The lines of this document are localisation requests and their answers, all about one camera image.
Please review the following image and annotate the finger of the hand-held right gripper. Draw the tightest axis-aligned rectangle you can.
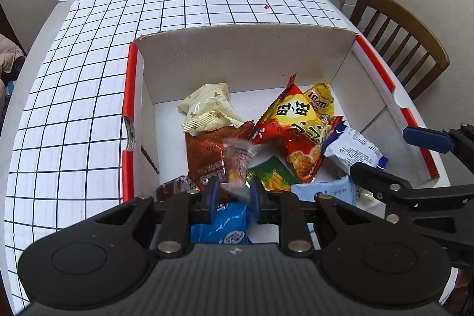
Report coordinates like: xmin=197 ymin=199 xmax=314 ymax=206
xmin=350 ymin=161 xmax=474 ymax=225
xmin=402 ymin=123 xmax=474 ymax=155

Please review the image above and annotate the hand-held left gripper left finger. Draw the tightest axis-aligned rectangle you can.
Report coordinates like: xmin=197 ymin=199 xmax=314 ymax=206
xmin=94 ymin=175 xmax=222 ymax=258

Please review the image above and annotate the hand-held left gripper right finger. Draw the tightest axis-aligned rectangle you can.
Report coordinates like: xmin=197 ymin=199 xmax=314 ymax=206
xmin=249 ymin=175 xmax=375 ymax=258

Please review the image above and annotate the blue cookie packet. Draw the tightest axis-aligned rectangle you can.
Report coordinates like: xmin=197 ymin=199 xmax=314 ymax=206
xmin=190 ymin=201 xmax=256 ymax=246

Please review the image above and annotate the green snack packet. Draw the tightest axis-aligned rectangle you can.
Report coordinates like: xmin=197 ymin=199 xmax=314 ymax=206
xmin=246 ymin=155 xmax=306 ymax=193

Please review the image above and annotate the white blue snack packet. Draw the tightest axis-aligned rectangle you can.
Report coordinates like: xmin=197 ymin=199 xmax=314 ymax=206
xmin=321 ymin=120 xmax=389 ymax=170

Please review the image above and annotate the small orange snack packet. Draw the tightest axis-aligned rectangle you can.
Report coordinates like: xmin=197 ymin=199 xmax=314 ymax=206
xmin=220 ymin=137 xmax=262 ymax=198

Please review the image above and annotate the brown red snack packet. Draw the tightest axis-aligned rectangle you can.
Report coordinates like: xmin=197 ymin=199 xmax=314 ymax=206
xmin=184 ymin=121 xmax=256 ymax=193

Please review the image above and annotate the light blue snack packet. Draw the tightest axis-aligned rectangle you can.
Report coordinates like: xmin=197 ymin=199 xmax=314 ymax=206
xmin=291 ymin=175 xmax=358 ymax=207

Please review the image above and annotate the red yellow snack packet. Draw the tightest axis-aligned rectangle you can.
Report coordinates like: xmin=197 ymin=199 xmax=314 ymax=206
xmin=250 ymin=73 xmax=343 ymax=183

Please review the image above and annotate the cream snack packet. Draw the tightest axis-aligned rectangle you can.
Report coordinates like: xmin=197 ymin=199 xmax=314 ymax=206
xmin=177 ymin=82 xmax=245 ymax=133

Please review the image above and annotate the yellow candy packet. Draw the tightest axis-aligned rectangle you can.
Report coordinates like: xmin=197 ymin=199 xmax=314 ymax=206
xmin=304 ymin=78 xmax=336 ymax=115

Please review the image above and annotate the red cardboard box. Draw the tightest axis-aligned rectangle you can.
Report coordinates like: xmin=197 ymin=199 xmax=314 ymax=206
xmin=121 ymin=23 xmax=452 ymax=203

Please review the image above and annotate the wooden chair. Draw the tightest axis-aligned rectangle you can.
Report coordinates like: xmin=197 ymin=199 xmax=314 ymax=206
xmin=349 ymin=0 xmax=450 ymax=102

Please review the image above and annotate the checked white tablecloth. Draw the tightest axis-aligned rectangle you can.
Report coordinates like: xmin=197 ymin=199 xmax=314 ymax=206
xmin=4 ymin=0 xmax=358 ymax=313

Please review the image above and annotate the pink padded jacket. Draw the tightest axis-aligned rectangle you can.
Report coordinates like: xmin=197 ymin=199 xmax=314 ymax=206
xmin=0 ymin=34 xmax=26 ymax=74

